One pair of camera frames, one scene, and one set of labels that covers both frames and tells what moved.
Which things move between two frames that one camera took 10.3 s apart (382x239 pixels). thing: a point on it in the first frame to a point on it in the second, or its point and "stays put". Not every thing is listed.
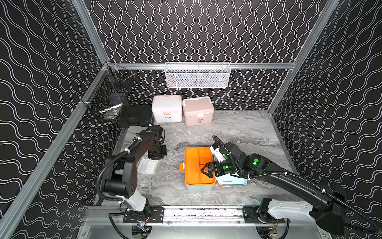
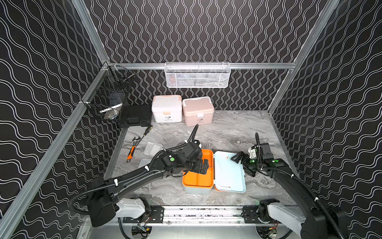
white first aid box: x=167 y=108 stays put
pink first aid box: x=198 y=111 stays put
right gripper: x=214 y=165 to x=245 y=157
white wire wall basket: x=197 y=74 stays put
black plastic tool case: x=137 y=115 stays put
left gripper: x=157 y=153 to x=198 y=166
